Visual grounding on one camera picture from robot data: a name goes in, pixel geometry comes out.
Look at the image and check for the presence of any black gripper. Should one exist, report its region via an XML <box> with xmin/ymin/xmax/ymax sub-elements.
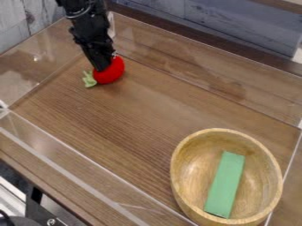
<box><xmin>70</xmin><ymin>24</ymin><xmax>117</xmax><ymax>72</ymax></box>

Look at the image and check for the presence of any red plush strawberry toy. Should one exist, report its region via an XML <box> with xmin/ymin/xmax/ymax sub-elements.
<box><xmin>83</xmin><ymin>56</ymin><xmax>126</xmax><ymax>88</ymax></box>

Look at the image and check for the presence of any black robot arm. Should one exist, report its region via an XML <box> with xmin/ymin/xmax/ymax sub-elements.
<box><xmin>55</xmin><ymin>0</ymin><xmax>116</xmax><ymax>72</ymax></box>

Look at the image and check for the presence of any clear acrylic barrier panel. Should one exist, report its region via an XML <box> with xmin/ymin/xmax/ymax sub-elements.
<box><xmin>0</xmin><ymin>101</ymin><xmax>193</xmax><ymax>226</ymax></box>

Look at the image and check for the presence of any wooden oval bowl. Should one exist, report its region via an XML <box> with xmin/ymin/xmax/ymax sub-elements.
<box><xmin>170</xmin><ymin>128</ymin><xmax>284</xmax><ymax>226</ymax></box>

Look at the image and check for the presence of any black table leg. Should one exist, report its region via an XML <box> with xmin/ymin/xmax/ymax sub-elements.
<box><xmin>26</xmin><ymin>186</ymin><xmax>43</xmax><ymax>213</ymax></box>

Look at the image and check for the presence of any green rectangular block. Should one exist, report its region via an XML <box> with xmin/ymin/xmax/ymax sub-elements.
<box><xmin>205</xmin><ymin>151</ymin><xmax>246</xmax><ymax>219</ymax></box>

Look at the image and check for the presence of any black cable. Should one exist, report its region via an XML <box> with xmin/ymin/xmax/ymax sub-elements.
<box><xmin>0</xmin><ymin>210</ymin><xmax>14</xmax><ymax>226</ymax></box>

